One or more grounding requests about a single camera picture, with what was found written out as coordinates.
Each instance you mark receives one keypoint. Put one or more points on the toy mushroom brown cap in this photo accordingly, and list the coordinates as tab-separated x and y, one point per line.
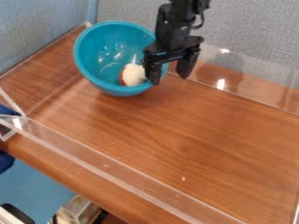
133	73

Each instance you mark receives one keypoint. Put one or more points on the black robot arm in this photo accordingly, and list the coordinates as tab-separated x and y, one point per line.
178	18

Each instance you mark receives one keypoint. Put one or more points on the grey box under table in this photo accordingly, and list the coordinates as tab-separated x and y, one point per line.
78	211

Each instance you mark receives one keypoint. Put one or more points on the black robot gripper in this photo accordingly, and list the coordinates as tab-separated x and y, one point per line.
176	44

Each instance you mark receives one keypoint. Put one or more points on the clear acrylic table barrier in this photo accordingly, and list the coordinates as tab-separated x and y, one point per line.
201	151

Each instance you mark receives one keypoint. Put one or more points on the black object at bottom left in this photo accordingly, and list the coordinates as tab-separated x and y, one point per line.
13	216

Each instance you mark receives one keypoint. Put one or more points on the dark blue cloth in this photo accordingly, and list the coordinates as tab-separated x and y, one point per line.
7	115

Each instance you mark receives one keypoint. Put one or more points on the blue plastic bowl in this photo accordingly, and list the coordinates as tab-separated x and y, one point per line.
105	48

